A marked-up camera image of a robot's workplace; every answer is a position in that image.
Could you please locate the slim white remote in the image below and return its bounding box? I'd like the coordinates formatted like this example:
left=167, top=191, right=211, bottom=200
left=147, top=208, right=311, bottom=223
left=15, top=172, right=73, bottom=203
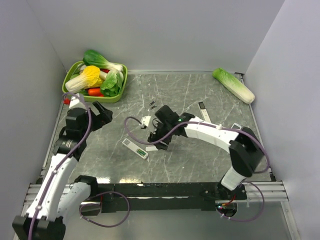
left=198, top=101, right=211, bottom=123

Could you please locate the green leafy toy lettuce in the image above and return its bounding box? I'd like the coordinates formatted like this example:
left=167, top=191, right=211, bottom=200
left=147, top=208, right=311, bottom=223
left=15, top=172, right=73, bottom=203
left=100, top=69, right=124, bottom=97

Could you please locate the green white napa cabbage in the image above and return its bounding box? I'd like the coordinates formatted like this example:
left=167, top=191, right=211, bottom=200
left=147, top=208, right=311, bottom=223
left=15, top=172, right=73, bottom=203
left=212, top=68, right=255, bottom=104

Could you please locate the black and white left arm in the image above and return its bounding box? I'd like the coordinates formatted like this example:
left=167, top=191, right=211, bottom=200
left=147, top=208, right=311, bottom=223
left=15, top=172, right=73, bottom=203
left=12, top=100, right=113, bottom=240

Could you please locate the small white display remote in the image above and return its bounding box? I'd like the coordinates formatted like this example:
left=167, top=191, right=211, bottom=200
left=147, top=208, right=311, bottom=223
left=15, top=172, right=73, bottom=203
left=231, top=123, right=242, bottom=130

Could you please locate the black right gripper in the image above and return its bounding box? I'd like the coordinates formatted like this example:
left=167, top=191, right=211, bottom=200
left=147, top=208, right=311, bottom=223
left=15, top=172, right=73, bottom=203
left=147, top=119, right=174, bottom=151

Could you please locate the white battery cover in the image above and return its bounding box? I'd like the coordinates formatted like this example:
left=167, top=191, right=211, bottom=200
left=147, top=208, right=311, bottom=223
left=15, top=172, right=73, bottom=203
left=145, top=145, right=158, bottom=152

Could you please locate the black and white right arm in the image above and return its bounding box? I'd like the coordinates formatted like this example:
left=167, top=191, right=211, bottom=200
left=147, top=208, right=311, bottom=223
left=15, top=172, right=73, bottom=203
left=141, top=105, right=264, bottom=199

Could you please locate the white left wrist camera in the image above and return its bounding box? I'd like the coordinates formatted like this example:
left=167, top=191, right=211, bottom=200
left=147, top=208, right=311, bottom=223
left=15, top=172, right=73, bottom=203
left=62, top=93, right=86, bottom=110

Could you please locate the toy bok choy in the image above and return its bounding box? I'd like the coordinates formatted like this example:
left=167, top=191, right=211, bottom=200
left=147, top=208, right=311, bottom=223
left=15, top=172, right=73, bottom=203
left=82, top=49, right=123, bottom=72

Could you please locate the yellow toy napa cabbage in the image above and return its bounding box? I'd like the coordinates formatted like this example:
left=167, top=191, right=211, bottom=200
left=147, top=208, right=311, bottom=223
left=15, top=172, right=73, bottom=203
left=65, top=65, right=104, bottom=94

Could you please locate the orange toy carrot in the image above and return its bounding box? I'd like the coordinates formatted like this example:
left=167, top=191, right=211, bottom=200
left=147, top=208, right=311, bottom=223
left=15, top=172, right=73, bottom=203
left=87, top=87, right=102, bottom=97

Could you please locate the red toy pepper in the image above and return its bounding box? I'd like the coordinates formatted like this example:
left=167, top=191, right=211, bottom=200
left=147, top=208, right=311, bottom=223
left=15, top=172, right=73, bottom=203
left=100, top=69, right=109, bottom=74

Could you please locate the long white remote control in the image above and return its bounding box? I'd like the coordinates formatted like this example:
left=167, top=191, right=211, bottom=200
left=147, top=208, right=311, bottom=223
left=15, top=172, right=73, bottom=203
left=122, top=138, right=149, bottom=160

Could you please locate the green plastic basket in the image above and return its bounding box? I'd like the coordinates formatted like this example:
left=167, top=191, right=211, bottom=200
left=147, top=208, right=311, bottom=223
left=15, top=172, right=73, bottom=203
left=62, top=60, right=128, bottom=103

